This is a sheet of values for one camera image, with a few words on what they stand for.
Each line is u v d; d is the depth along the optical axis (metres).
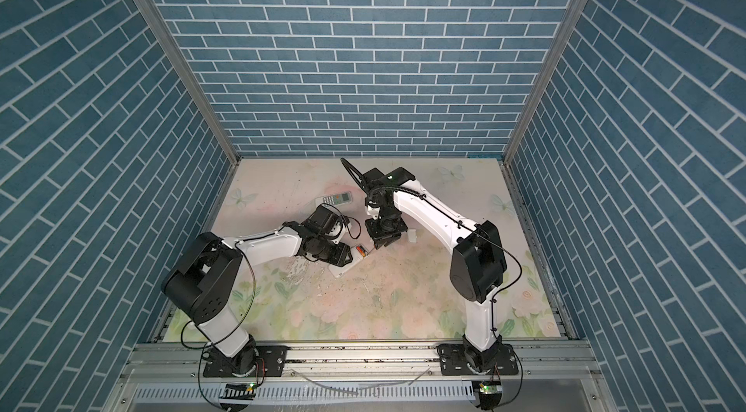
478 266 0.49
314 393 0.77
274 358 0.74
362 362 0.75
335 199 1.05
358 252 0.93
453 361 0.73
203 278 0.49
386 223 0.70
